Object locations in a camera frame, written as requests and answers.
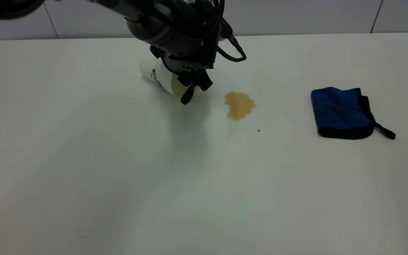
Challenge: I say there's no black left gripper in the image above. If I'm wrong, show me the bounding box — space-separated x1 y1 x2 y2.
150 19 233 105

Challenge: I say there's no white paper coffee cup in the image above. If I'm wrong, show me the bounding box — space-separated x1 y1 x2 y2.
139 58 190 102

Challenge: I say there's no brown coffee spill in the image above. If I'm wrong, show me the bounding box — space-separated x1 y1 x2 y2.
224 91 257 121

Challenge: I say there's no blue cloth with black trim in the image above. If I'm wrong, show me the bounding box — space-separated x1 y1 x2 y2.
311 86 397 140

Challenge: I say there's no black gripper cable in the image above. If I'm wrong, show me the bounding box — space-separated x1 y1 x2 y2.
216 35 247 63

